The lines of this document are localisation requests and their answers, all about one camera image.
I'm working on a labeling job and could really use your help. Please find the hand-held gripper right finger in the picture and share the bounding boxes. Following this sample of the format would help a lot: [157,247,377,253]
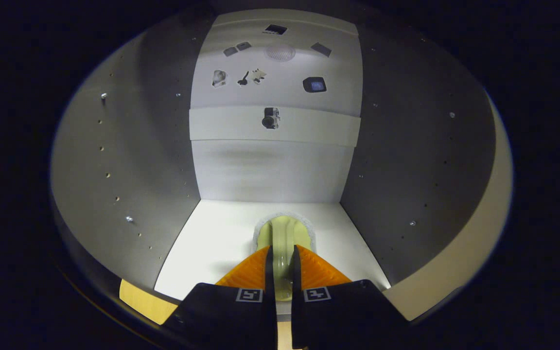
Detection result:
[291,245,409,350]

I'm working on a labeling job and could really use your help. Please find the pale green mug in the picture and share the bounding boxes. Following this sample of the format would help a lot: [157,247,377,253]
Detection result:
[253,212,317,302]

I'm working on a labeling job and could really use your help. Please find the grey cabinet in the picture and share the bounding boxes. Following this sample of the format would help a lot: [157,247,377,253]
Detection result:
[49,7,499,312]

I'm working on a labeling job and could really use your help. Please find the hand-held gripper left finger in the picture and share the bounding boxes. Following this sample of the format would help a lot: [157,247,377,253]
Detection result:
[163,245,278,350]

